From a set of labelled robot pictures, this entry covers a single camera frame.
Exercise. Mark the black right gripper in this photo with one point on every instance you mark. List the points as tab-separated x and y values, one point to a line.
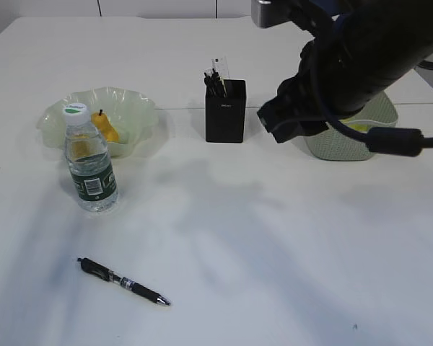
304	103

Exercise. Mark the yellow waste paper wrapper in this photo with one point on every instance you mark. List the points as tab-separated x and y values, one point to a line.
360	127

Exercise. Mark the black pen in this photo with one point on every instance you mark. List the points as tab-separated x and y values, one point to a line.
218	84
209	84
93	268

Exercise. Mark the clear plastic ruler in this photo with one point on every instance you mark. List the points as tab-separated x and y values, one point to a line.
220	65

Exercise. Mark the yellow pear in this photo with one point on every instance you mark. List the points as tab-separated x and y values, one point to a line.
102	123

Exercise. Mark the clear water bottle green label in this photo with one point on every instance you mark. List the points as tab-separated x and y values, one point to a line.
90	166

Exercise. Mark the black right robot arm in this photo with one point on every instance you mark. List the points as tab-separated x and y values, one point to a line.
358	49

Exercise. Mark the black square pen holder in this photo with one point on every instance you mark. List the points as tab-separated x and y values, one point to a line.
225	116

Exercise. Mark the green woven plastic basket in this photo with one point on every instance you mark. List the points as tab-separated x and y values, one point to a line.
334	146

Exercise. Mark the green ruffled glass plate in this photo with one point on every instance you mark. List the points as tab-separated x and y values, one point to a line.
131	113

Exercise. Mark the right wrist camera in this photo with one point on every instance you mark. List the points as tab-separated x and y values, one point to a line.
306	15

